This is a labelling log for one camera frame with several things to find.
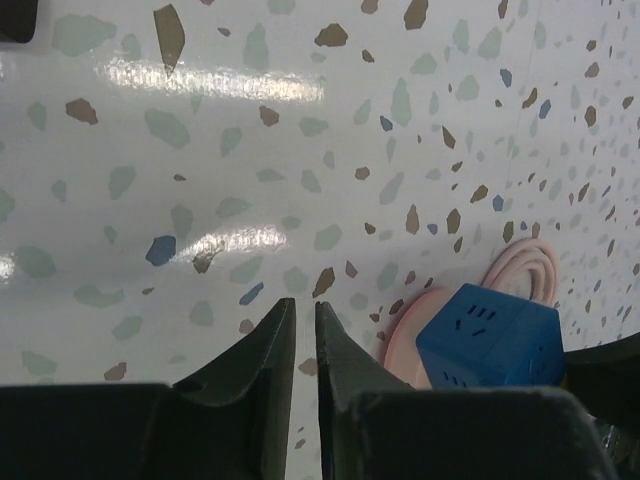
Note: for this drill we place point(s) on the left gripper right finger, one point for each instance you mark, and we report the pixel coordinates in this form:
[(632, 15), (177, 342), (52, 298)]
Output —
[(375, 426)]

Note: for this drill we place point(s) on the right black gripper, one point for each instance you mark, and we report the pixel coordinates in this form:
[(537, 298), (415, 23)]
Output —
[(605, 379)]

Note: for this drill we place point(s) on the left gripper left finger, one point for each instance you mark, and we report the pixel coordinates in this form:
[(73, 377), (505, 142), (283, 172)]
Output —
[(227, 420)]

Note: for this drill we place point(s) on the blue cube socket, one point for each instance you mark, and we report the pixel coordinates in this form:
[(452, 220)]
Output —
[(485, 338)]

